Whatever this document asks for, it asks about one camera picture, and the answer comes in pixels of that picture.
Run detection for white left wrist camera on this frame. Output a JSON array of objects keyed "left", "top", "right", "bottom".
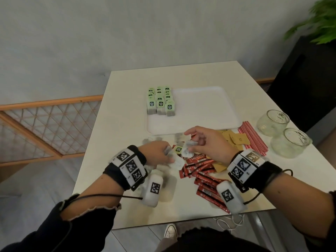
[{"left": 141, "top": 169, "right": 164, "bottom": 208}]

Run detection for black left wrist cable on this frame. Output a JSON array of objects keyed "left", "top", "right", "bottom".
[{"left": 51, "top": 193, "right": 144, "bottom": 252}]

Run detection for person's right forearm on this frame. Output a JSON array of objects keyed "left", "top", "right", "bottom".
[{"left": 262, "top": 172, "right": 336, "bottom": 239}]

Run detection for white floor cable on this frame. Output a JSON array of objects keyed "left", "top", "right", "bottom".
[{"left": 212, "top": 213, "right": 246, "bottom": 235}]

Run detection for white tea bag green tag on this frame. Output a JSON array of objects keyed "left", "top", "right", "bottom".
[
  {"left": 182, "top": 140, "right": 199, "bottom": 159},
  {"left": 165, "top": 144, "right": 186, "bottom": 171}
]

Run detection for pile of tea bags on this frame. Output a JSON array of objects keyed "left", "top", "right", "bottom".
[{"left": 141, "top": 132, "right": 201, "bottom": 181}]

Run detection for clear glass jar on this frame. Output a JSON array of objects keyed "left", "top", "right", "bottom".
[
  {"left": 270, "top": 127, "right": 313, "bottom": 159},
  {"left": 256, "top": 109, "right": 290, "bottom": 137}
]

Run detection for pile of red coffee sachets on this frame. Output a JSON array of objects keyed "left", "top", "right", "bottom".
[{"left": 179, "top": 152, "right": 232, "bottom": 215}]

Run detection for person's right hand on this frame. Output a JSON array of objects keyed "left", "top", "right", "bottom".
[{"left": 183, "top": 125, "right": 241, "bottom": 168}]

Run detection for black left wristband marker tags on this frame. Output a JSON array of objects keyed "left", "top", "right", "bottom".
[{"left": 103, "top": 145, "right": 148, "bottom": 192}]

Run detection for wooden lattice screen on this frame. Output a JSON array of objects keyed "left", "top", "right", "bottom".
[{"left": 0, "top": 95, "right": 104, "bottom": 167}]

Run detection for person's left hand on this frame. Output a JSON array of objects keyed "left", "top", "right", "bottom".
[{"left": 137, "top": 141, "right": 175, "bottom": 166}]

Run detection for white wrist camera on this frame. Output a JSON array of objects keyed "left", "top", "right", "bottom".
[
  {"left": 141, "top": 169, "right": 164, "bottom": 208},
  {"left": 216, "top": 180, "right": 247, "bottom": 215}
]

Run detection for rows of laid tea bags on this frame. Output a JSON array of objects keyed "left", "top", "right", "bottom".
[{"left": 146, "top": 86, "right": 177, "bottom": 117}]

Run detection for black furniture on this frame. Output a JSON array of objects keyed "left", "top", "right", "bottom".
[{"left": 266, "top": 36, "right": 336, "bottom": 133}]

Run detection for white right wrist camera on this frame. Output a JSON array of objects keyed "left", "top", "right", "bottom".
[{"left": 216, "top": 180, "right": 247, "bottom": 215}]

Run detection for pile of brown sugar packets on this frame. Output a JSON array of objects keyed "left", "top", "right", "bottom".
[{"left": 212, "top": 129, "right": 249, "bottom": 173}]

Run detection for red stirrer sticks bundle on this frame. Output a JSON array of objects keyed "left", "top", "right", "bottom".
[{"left": 237, "top": 121, "right": 269, "bottom": 157}]

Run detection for white tray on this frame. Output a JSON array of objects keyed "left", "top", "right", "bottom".
[{"left": 146, "top": 86, "right": 243, "bottom": 136}]

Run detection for person's left forearm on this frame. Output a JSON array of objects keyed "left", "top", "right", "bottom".
[{"left": 59, "top": 173, "right": 125, "bottom": 221}]

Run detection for white shoe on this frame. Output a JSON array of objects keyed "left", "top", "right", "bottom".
[{"left": 163, "top": 224, "right": 178, "bottom": 239}]

